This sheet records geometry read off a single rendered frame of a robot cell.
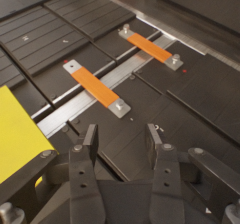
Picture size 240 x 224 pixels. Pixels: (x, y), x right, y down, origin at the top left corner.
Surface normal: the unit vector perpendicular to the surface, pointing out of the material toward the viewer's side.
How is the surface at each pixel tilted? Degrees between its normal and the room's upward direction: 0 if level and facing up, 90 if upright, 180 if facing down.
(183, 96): 0
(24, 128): 0
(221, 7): 90
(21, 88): 0
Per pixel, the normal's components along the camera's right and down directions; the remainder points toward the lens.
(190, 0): -0.72, 0.58
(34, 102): 0.00, -0.54
